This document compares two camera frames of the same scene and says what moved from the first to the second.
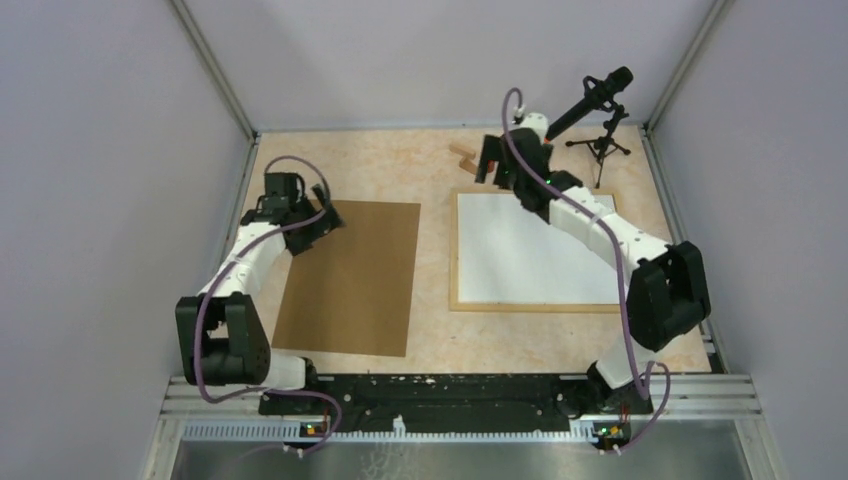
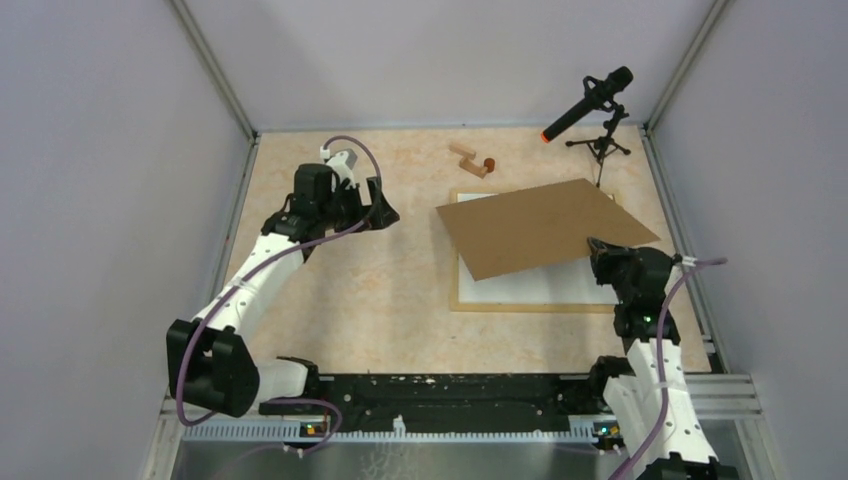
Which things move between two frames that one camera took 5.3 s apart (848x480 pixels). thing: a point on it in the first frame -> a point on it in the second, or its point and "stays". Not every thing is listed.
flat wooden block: (463, 151) stays
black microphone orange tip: (598, 95) stays
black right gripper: (492, 151) -> (608, 253)
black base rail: (445, 401) stays
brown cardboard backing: (351, 292) -> (532, 228)
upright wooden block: (468, 164) stays
